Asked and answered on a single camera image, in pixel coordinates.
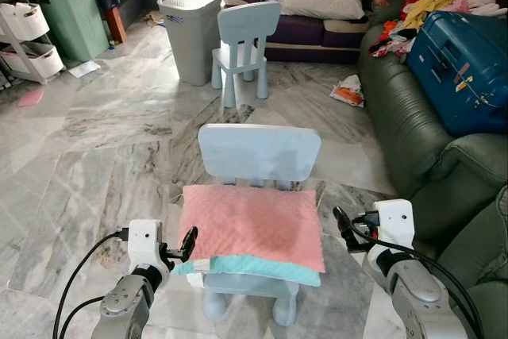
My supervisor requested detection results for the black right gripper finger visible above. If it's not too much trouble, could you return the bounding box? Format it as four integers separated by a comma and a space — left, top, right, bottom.
333, 206, 356, 246

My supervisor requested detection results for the pink dotted pillow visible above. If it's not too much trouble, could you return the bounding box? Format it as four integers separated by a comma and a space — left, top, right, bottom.
176, 183, 327, 275

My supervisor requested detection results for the mint green pillow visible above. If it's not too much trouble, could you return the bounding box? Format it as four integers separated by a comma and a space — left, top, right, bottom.
171, 253, 324, 287

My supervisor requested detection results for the dark purple sofa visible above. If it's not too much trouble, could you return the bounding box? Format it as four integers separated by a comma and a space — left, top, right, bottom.
244, 0, 508, 64

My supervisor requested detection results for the cream pillow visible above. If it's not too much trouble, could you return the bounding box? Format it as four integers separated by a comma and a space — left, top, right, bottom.
278, 0, 368, 22

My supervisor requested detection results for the light blue child chair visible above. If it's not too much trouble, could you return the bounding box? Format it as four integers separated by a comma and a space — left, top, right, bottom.
195, 123, 323, 329
210, 1, 283, 110

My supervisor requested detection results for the orange white plastic bag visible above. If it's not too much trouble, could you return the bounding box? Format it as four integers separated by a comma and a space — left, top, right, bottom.
330, 75, 366, 109

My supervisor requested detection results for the red garment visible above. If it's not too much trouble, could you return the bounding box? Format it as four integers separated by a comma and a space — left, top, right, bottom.
368, 20, 418, 60

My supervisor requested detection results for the blue hard suitcase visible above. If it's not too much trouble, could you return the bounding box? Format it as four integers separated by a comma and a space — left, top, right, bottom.
407, 10, 508, 137

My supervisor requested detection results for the grey laundry basket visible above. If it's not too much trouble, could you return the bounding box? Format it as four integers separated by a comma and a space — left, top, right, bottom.
157, 0, 223, 87

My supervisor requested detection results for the white paper sheet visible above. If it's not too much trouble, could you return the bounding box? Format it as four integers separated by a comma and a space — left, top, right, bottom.
67, 60, 102, 79

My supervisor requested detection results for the pink paper sheet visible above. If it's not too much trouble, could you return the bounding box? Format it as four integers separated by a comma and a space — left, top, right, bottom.
17, 88, 45, 108

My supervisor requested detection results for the yellow garment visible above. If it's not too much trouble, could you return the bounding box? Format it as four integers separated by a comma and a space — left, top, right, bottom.
401, 0, 473, 32

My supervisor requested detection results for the green laundry hamper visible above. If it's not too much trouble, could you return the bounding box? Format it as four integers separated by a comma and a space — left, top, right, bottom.
38, 0, 110, 64

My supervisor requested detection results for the pink garment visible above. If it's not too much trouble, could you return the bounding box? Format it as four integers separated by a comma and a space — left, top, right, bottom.
443, 0, 508, 18

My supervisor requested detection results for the white storage cart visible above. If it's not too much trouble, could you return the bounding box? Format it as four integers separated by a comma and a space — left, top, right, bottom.
0, 0, 66, 86

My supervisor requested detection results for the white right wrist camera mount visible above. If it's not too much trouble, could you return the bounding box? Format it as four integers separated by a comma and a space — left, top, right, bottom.
371, 199, 415, 251

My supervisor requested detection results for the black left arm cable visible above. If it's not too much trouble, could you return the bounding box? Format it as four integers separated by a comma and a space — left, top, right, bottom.
54, 230, 129, 339

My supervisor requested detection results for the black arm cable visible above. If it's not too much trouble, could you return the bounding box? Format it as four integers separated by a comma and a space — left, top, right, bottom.
54, 230, 129, 339
353, 212, 485, 339

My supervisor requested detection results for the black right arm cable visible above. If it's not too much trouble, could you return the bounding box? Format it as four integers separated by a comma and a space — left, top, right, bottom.
353, 212, 485, 339

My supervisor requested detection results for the brown wooden post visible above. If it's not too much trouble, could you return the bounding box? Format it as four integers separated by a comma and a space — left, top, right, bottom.
103, 6, 128, 46

